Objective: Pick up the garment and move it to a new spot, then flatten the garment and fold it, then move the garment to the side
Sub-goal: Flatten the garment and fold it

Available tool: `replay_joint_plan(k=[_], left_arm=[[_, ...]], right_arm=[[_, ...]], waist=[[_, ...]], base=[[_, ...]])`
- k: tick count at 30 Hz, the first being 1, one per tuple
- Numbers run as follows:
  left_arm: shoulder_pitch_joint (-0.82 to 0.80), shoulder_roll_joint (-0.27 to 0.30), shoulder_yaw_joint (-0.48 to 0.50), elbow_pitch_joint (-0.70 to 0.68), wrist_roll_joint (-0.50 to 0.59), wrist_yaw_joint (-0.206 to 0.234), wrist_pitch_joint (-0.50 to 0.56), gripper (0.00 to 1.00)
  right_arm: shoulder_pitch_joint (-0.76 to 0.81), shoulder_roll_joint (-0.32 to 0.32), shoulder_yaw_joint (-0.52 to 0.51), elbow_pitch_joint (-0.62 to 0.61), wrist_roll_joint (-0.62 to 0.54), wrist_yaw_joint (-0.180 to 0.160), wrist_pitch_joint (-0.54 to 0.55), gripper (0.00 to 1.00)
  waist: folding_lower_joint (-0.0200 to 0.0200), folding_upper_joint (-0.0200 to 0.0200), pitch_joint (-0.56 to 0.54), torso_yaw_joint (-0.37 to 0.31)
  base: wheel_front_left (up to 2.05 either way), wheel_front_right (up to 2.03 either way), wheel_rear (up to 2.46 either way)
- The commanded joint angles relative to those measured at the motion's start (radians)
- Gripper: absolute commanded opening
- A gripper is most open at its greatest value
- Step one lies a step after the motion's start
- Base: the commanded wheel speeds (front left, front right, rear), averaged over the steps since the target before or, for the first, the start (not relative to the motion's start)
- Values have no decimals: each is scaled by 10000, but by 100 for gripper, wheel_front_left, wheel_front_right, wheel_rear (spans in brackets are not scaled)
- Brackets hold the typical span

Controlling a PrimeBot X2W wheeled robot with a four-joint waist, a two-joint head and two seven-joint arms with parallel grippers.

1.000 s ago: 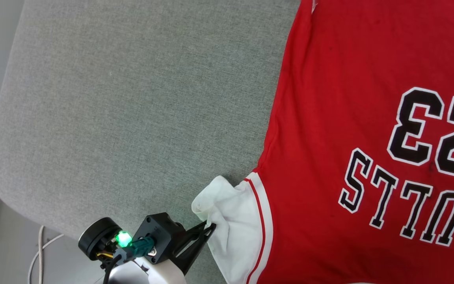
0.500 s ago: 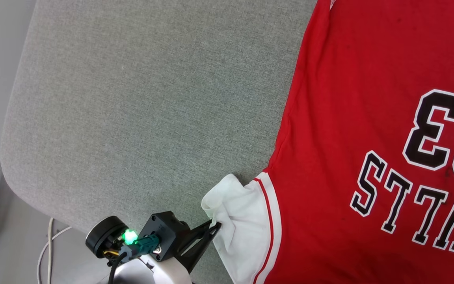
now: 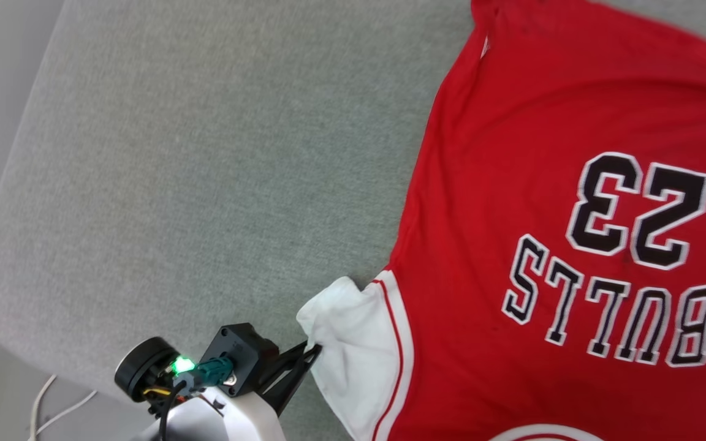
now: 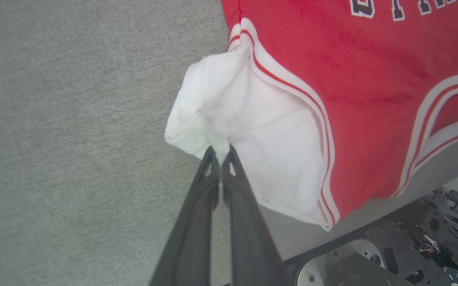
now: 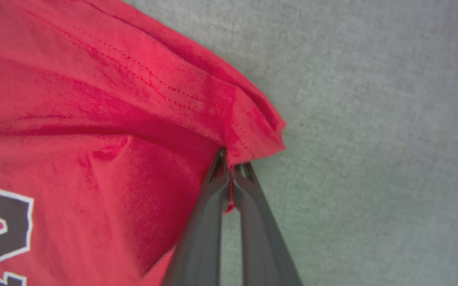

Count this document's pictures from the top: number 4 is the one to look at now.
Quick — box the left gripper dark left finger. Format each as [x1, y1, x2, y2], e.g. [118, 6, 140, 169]
[149, 146, 220, 286]

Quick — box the red white basketball jersey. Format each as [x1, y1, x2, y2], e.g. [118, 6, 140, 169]
[165, 0, 458, 232]

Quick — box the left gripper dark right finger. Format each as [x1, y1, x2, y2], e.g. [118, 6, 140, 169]
[221, 145, 293, 286]

